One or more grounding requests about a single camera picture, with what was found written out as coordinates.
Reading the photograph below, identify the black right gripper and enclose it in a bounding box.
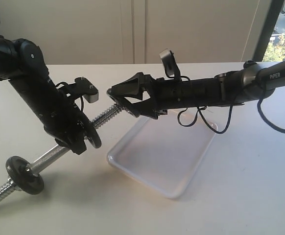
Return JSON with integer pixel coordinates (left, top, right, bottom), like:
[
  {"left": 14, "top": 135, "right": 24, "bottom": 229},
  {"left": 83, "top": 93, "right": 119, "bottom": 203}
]
[{"left": 111, "top": 72, "right": 225, "bottom": 119}]

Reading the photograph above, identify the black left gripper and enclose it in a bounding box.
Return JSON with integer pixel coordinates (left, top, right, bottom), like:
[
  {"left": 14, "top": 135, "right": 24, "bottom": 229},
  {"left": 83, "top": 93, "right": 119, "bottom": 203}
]
[{"left": 43, "top": 107, "right": 88, "bottom": 155}]

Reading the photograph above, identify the black weight plate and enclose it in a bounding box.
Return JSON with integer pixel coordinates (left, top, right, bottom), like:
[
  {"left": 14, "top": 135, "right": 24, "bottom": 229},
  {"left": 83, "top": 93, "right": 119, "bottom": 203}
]
[{"left": 106, "top": 88, "right": 140, "bottom": 118}]

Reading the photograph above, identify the chrome threaded dumbbell bar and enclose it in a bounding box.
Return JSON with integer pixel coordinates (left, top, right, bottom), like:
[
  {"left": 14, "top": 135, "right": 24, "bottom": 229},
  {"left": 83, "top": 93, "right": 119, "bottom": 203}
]
[{"left": 0, "top": 102, "right": 121, "bottom": 212}]

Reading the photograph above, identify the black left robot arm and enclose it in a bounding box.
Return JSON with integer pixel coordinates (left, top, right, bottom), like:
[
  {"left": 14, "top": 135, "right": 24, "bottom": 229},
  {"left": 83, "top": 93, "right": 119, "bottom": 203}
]
[{"left": 0, "top": 38, "right": 86, "bottom": 155}]

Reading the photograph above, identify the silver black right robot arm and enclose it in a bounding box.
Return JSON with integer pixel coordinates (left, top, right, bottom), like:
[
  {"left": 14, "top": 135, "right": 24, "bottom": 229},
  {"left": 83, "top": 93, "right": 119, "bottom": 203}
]
[{"left": 107, "top": 61, "right": 285, "bottom": 119}]

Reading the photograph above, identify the black plate far end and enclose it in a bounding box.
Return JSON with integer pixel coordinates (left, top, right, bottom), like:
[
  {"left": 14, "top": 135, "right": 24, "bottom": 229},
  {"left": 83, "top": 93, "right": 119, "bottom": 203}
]
[{"left": 81, "top": 116, "right": 102, "bottom": 148}]

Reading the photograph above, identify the white plastic tray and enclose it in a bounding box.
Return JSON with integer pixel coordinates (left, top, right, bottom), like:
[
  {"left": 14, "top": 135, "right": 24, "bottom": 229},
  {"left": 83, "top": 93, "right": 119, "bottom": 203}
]
[{"left": 107, "top": 110, "right": 218, "bottom": 199}]

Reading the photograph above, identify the black plate near collar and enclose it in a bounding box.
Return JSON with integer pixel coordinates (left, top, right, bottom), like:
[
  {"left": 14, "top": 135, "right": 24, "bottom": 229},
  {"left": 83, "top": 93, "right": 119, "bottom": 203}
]
[{"left": 5, "top": 156, "right": 45, "bottom": 195}]

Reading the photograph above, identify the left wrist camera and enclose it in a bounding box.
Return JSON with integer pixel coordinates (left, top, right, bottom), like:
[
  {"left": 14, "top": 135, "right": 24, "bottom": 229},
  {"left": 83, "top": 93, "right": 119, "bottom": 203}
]
[{"left": 56, "top": 77, "right": 99, "bottom": 103}]

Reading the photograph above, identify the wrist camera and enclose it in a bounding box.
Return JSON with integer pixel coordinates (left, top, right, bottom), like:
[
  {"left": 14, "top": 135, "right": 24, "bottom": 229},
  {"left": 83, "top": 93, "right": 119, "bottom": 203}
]
[
  {"left": 56, "top": 77, "right": 99, "bottom": 103},
  {"left": 159, "top": 48, "right": 181, "bottom": 81}
]

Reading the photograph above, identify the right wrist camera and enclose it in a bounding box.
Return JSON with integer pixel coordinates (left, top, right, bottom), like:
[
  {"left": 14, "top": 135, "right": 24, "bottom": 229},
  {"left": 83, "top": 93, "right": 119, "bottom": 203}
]
[{"left": 159, "top": 48, "right": 181, "bottom": 81}]

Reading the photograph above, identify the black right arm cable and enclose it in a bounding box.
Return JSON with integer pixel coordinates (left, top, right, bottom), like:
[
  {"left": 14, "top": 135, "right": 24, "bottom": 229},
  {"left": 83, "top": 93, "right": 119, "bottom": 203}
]
[{"left": 176, "top": 73, "right": 285, "bottom": 135}]

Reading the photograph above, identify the dark window frame post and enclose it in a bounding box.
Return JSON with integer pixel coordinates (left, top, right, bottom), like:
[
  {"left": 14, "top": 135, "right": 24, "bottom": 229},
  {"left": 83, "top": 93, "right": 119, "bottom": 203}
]
[{"left": 252, "top": 0, "right": 284, "bottom": 62}]

